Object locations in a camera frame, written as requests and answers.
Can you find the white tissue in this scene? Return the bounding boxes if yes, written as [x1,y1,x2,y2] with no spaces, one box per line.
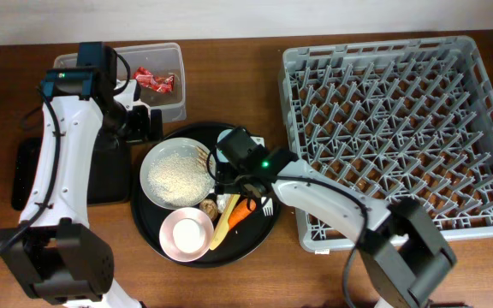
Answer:
[216,194,231,214]

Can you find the orange carrot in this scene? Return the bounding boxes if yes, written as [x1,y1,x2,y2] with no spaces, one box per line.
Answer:
[228,198,257,229]

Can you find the brown walnut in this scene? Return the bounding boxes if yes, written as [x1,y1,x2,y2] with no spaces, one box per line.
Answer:
[199,198,219,222]

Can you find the light blue plastic cup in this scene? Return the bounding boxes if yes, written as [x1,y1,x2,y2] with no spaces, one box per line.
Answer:
[215,128,233,163]

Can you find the white plastic fork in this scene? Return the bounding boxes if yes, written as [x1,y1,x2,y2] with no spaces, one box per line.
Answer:
[261,197,274,216]

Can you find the yellow plastic knife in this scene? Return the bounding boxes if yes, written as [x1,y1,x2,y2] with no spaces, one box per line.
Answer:
[209,194,240,251]

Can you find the red snack wrapper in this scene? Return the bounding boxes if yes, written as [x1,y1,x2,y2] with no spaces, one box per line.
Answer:
[133,67,175,93]

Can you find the grey plate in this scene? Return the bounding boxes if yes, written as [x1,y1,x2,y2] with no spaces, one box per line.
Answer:
[140,137,216,210]

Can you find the pink bowl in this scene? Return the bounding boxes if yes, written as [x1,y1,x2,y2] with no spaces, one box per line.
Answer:
[159,207,214,262]

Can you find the white cup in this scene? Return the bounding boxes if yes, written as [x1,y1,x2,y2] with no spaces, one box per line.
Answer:
[172,219,205,253]

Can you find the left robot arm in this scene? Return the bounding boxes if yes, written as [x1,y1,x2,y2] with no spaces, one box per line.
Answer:
[0,42,163,307]

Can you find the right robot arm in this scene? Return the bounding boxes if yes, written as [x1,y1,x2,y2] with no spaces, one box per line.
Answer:
[209,127,457,307]

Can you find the clear plastic waste bin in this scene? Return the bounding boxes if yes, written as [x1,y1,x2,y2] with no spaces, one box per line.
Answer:
[53,41,187,125]

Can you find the grey dishwasher rack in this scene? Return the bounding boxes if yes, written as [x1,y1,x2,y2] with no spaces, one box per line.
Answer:
[278,36,493,240]

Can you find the round black serving tray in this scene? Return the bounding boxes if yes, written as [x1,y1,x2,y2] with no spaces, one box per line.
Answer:
[131,122,281,268]

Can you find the black rectangular tray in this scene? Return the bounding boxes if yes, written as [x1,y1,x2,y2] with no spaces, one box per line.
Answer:
[11,135,132,211]

